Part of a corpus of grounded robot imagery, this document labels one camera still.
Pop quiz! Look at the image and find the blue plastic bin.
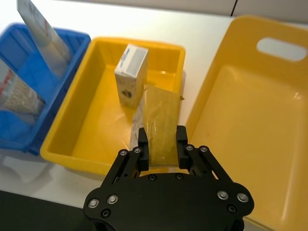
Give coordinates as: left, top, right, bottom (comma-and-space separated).
0, 22, 91, 155

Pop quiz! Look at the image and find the tall silver box, red print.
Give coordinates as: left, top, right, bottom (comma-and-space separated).
16, 0, 73, 77

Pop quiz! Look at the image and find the small yellow plastic bin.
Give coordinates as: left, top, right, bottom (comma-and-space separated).
39, 36, 186, 176

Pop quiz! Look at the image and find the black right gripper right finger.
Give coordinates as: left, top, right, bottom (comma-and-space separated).
175, 124, 233, 185

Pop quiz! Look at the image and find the white carton with blue print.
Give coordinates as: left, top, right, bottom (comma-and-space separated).
114, 43, 149, 107

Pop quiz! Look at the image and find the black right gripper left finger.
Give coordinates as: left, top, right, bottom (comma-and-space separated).
103, 127, 151, 187

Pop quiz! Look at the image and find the silver packet with printed text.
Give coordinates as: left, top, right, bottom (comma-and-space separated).
0, 58, 46, 125

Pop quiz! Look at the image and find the large yellow bin with handle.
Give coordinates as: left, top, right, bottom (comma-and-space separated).
186, 15, 308, 231

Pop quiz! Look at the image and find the yellow packet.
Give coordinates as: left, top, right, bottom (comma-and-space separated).
129, 83, 186, 169

